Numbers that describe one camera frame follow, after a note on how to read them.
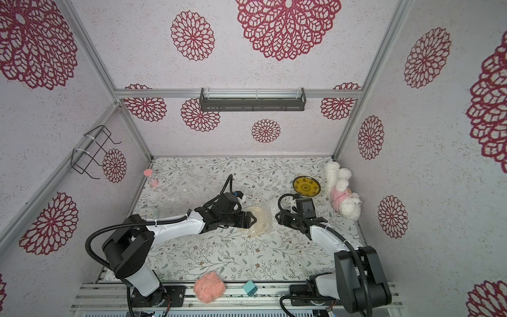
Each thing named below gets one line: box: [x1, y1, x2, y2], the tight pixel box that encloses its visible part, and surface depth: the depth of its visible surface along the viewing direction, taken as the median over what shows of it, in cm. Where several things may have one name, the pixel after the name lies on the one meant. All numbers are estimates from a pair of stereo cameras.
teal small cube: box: [242, 279, 259, 297], surface depth 76 cm
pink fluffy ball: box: [193, 272, 226, 304], surface depth 73 cm
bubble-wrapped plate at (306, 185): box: [292, 175, 322, 197], surface depth 108 cm
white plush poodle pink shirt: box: [324, 160, 362, 222], surface depth 93 cm
